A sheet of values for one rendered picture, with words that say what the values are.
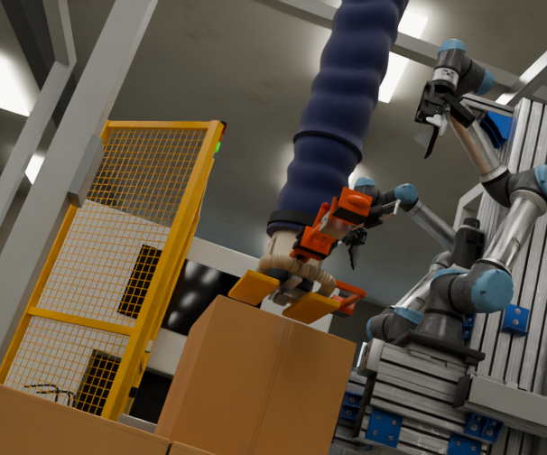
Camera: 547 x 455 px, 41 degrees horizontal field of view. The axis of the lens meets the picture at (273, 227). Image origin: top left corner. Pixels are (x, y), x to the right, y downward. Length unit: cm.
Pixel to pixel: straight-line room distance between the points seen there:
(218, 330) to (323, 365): 29
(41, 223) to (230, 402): 174
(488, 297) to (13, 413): 130
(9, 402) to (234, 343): 76
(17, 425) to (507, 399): 127
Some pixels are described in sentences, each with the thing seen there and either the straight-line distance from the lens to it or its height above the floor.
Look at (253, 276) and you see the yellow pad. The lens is 211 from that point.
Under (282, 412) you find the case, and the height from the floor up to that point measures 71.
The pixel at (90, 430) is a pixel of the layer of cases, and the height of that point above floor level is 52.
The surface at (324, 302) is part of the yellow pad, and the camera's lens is 215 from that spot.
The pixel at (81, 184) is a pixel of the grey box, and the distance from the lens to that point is 344.
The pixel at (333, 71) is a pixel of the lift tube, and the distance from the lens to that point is 250.
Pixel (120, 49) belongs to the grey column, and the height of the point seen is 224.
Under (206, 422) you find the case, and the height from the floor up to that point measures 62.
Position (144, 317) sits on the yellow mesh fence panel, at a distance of 337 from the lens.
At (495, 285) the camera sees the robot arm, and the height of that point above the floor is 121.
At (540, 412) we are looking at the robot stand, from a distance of 211.
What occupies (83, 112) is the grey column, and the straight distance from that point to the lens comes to 360.
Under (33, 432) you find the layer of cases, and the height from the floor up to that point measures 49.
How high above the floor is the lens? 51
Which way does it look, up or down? 19 degrees up
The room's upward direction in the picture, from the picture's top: 18 degrees clockwise
